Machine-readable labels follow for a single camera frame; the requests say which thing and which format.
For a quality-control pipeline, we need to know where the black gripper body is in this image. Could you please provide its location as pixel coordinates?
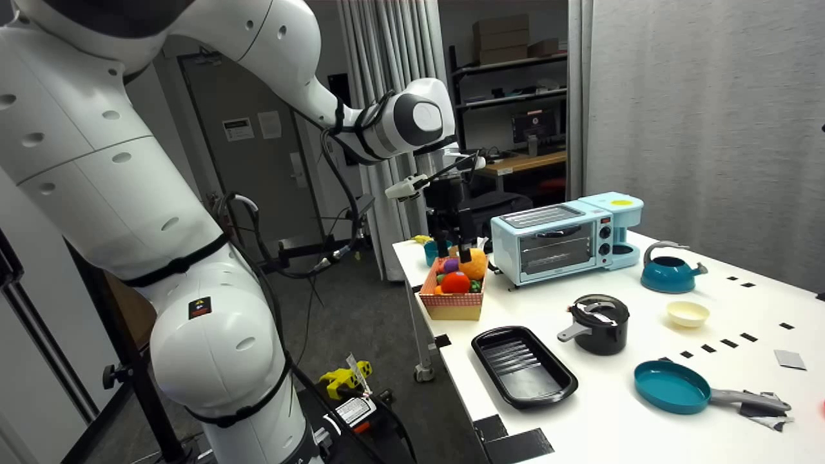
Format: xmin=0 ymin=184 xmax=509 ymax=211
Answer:
xmin=425 ymin=179 xmax=470 ymax=236

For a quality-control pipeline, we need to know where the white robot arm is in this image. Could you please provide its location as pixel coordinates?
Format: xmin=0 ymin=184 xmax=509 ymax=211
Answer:
xmin=0 ymin=0 xmax=453 ymax=464

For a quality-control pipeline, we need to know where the teal cup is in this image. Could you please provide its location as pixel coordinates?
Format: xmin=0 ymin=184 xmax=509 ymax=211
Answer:
xmin=422 ymin=241 xmax=439 ymax=265

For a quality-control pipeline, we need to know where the wooden crate of toy food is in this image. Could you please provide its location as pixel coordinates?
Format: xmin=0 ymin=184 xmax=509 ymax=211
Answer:
xmin=418 ymin=249 xmax=488 ymax=321

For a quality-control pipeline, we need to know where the light blue toaster oven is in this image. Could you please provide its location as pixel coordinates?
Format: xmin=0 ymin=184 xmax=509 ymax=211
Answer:
xmin=491 ymin=192 xmax=645 ymax=287

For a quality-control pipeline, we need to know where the dark storage shelf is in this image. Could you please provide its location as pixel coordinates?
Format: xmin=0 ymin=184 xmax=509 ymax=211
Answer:
xmin=448 ymin=50 xmax=568 ymax=161

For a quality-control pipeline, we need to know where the black rectangular tray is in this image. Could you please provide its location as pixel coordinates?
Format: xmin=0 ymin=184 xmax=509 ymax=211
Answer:
xmin=471 ymin=325 xmax=578 ymax=411

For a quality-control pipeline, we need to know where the yellow clamp tool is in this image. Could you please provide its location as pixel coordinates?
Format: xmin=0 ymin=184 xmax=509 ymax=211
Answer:
xmin=318 ymin=362 xmax=371 ymax=403

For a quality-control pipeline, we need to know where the grey curtain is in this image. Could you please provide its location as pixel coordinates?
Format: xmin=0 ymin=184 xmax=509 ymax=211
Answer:
xmin=338 ymin=0 xmax=445 ymax=282

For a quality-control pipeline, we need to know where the grey door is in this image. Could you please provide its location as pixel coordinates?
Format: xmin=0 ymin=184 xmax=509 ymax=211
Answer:
xmin=180 ymin=55 xmax=319 ymax=251

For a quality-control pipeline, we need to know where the teal kettle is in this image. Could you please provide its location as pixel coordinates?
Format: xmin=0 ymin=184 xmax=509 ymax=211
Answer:
xmin=640 ymin=242 xmax=706 ymax=294

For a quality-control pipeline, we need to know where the small cream bowl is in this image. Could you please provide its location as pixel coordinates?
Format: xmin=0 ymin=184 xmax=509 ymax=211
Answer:
xmin=666 ymin=301 xmax=710 ymax=330

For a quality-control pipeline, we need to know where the black pot grey handle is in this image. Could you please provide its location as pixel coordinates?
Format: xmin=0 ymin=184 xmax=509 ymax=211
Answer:
xmin=558 ymin=321 xmax=630 ymax=357

